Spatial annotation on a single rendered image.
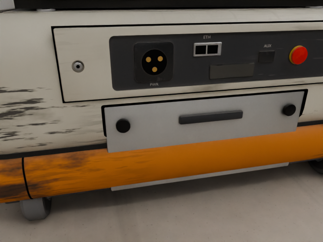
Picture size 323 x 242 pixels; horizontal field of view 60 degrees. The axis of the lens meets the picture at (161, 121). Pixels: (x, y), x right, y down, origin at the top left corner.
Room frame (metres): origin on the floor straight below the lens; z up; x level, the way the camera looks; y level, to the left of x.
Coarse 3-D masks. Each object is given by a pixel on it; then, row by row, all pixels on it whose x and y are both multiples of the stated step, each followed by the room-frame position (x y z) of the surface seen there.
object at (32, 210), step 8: (24, 200) 0.29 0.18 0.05; (32, 200) 0.29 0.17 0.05; (40, 200) 0.30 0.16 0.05; (48, 200) 0.33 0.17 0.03; (24, 208) 0.29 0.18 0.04; (32, 208) 0.29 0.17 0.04; (40, 208) 0.29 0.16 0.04; (48, 208) 0.32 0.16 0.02; (24, 216) 0.29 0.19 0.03; (32, 216) 0.29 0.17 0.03; (40, 216) 0.29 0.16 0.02
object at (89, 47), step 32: (64, 32) 0.30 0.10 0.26; (96, 32) 0.31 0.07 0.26; (128, 32) 0.31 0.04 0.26; (160, 32) 0.32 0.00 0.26; (192, 32) 0.33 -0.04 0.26; (224, 32) 0.34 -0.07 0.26; (256, 32) 0.35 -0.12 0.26; (288, 32) 0.36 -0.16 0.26; (320, 32) 0.37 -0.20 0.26; (64, 64) 0.30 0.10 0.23; (96, 64) 0.31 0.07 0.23; (128, 64) 0.32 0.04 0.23; (160, 64) 0.32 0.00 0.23; (192, 64) 0.33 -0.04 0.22; (224, 64) 0.34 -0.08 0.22; (256, 64) 0.35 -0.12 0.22; (288, 64) 0.37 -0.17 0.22; (320, 64) 0.38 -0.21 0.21; (64, 96) 0.30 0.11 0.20; (96, 96) 0.31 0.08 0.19; (128, 96) 0.31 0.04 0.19
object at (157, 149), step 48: (0, 48) 0.29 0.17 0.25; (48, 48) 0.30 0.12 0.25; (0, 96) 0.29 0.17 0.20; (48, 96) 0.30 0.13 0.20; (192, 96) 0.34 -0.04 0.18; (240, 96) 0.35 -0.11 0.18; (288, 96) 0.37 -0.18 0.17; (0, 144) 0.28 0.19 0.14; (48, 144) 0.30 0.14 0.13; (96, 144) 0.32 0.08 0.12; (144, 144) 0.32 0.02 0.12; (192, 144) 0.34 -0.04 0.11; (240, 144) 0.35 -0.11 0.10; (288, 144) 0.37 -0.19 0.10; (0, 192) 0.28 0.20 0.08; (48, 192) 0.29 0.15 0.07
